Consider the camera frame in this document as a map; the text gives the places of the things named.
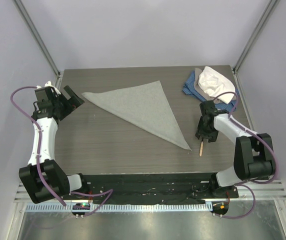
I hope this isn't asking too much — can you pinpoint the wooden handled spoon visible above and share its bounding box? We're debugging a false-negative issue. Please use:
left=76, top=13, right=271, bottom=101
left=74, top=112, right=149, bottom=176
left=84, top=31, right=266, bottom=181
left=199, top=140, right=204, bottom=157

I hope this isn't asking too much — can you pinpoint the grey cloth napkin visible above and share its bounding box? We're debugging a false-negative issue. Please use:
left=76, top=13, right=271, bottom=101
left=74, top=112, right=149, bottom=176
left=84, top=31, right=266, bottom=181
left=82, top=81, right=191, bottom=151

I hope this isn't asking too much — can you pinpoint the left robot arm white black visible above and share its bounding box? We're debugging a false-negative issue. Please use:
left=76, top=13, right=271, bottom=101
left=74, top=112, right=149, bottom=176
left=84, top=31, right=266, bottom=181
left=18, top=81, right=90, bottom=205

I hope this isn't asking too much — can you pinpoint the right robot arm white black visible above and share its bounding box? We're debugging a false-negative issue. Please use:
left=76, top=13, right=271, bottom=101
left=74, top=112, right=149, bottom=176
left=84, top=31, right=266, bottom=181
left=195, top=100, right=277, bottom=198

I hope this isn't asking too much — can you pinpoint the blue checked cloth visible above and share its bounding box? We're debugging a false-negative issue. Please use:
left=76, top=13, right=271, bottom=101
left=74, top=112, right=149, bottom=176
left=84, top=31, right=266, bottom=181
left=182, top=70, right=237, bottom=112

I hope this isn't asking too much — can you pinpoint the white cloth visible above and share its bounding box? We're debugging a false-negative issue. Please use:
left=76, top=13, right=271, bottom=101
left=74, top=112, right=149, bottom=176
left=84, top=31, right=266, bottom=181
left=198, top=66, right=236, bottom=104

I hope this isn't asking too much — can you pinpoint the beige grey cloth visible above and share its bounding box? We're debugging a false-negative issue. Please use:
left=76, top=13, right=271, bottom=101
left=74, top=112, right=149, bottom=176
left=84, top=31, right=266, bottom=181
left=192, top=67, right=240, bottom=105

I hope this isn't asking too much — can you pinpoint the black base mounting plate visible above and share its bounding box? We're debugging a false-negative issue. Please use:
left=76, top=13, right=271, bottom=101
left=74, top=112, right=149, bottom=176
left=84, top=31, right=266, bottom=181
left=57, top=173, right=240, bottom=205

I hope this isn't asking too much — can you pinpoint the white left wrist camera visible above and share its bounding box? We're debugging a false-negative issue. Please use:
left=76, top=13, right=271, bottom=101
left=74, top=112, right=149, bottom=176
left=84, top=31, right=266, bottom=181
left=36, top=81, right=61, bottom=96

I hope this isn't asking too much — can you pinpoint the front aluminium frame rail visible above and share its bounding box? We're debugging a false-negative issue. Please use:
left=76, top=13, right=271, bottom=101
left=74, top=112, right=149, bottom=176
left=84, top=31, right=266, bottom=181
left=14, top=180, right=286, bottom=203

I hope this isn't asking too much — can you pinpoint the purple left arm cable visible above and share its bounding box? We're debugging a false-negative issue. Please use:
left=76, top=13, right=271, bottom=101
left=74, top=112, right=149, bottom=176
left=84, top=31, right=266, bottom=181
left=9, top=85, right=114, bottom=218

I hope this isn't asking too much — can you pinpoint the left aluminium frame post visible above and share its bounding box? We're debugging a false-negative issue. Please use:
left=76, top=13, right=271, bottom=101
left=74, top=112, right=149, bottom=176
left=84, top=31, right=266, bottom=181
left=12, top=0, right=60, bottom=79

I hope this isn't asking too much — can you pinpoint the aluminium frame post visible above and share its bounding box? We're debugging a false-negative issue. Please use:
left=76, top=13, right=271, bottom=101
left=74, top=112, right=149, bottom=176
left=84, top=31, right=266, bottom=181
left=12, top=0, right=60, bottom=79
left=233, top=0, right=280, bottom=74

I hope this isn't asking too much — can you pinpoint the white slotted cable duct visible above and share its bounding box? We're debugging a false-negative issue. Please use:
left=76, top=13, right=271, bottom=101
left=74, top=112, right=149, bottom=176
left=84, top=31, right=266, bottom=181
left=25, top=202, right=213, bottom=213

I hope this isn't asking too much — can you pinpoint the right aluminium frame post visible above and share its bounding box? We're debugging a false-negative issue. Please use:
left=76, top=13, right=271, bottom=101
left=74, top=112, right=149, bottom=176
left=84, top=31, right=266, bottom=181
left=233, top=0, right=280, bottom=74

